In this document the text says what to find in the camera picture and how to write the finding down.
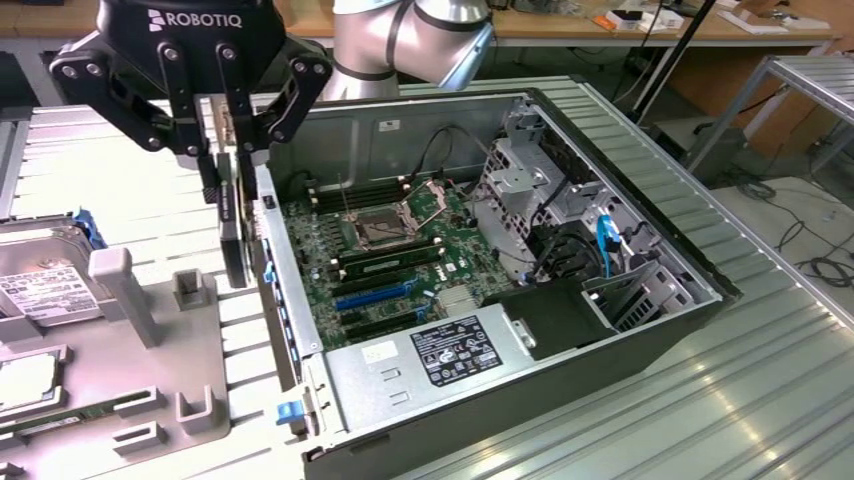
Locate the silver disk bay cage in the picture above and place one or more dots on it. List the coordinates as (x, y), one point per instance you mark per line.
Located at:
(521, 180)

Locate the green Dell motherboard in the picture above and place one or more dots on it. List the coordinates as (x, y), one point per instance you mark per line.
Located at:
(461, 250)

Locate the aluminium frame table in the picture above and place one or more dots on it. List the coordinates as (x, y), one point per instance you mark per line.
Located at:
(821, 80)

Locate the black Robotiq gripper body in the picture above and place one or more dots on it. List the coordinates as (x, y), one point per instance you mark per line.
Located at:
(194, 20)

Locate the grey parts rack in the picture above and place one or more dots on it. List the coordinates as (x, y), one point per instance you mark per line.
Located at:
(101, 360)

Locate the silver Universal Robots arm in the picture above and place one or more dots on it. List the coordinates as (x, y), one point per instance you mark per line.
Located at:
(374, 50)

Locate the green RAM stick in slot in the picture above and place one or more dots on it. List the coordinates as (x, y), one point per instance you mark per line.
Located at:
(388, 262)

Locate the open black PC case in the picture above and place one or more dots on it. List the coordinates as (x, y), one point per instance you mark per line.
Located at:
(601, 390)

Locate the graphics card with black shroud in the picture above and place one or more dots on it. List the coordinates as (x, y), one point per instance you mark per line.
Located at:
(236, 250)

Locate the metal socket cover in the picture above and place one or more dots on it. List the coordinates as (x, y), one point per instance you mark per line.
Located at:
(428, 200)

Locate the hard disk with blue rail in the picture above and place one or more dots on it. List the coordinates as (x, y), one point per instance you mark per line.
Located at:
(41, 280)

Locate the flat white package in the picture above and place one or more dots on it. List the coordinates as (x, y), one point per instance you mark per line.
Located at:
(755, 22)

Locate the CPU socket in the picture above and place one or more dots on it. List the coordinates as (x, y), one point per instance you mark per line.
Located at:
(384, 232)

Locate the black box on floor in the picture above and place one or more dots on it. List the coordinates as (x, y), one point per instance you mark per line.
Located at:
(715, 150)

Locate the CPU with silver lid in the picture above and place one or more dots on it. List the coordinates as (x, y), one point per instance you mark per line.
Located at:
(23, 382)

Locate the orange and white box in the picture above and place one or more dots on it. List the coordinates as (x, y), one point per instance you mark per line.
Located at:
(609, 21)

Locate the blue case latch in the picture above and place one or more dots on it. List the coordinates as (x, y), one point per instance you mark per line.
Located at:
(289, 412)

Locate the blue expansion slot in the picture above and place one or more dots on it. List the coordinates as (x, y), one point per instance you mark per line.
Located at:
(370, 300)

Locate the black expansion slot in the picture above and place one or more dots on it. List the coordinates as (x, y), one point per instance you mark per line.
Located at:
(381, 331)
(368, 288)
(377, 318)

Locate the black plastic air shroud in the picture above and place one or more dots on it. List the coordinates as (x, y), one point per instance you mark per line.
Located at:
(548, 320)

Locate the wooden desk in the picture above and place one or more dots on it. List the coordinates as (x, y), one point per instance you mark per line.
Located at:
(555, 25)

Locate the thin locking lever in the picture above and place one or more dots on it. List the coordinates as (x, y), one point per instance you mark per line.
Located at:
(345, 200)

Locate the silver chipset heatsink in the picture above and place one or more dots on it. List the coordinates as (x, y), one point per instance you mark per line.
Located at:
(457, 297)

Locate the silver perforated drive bay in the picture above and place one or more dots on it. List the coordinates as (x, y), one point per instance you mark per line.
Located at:
(641, 300)

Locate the black slanted pole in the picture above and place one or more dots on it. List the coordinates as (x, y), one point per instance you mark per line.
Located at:
(675, 55)

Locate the silver power supply unit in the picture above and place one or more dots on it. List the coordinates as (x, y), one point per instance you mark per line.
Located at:
(374, 380)

